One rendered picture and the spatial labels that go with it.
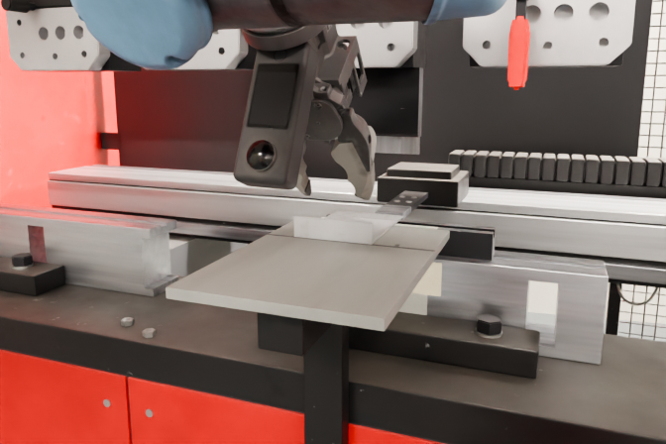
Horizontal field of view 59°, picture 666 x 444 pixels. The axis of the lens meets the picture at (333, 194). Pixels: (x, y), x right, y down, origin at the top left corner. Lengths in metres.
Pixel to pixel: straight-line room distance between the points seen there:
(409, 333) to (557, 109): 0.63
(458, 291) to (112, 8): 0.47
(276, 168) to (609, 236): 0.57
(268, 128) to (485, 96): 0.75
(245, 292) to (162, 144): 1.01
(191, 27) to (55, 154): 1.16
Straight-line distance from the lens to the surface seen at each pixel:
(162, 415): 0.73
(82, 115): 1.51
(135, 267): 0.84
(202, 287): 0.48
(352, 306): 0.43
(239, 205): 1.03
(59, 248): 0.92
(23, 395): 0.87
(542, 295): 3.22
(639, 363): 0.70
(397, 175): 0.87
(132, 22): 0.32
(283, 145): 0.44
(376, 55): 0.63
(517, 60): 0.57
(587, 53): 0.60
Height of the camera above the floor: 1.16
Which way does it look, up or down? 11 degrees down
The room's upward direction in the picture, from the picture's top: straight up
